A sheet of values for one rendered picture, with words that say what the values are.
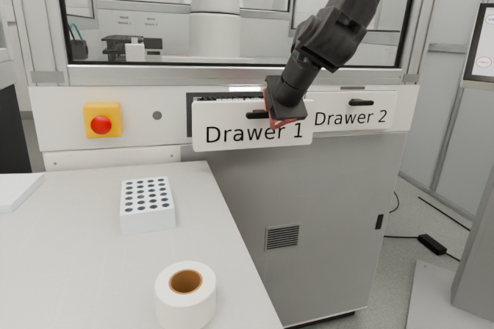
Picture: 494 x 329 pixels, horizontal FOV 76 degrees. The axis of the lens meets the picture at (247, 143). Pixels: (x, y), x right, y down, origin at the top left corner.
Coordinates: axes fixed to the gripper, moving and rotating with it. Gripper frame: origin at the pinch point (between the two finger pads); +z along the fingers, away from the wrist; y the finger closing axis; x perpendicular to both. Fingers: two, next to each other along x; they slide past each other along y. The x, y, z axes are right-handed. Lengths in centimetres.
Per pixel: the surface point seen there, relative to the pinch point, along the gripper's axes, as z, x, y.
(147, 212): -4.1, 27.4, -19.0
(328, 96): 5.0, -20.4, 10.0
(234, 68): 1.1, 5.7, 15.8
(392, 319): 73, -64, -52
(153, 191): 1.3, 26.3, -13.5
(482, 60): -2, -75, 18
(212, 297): -16.3, 20.8, -33.3
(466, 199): 100, -167, -3
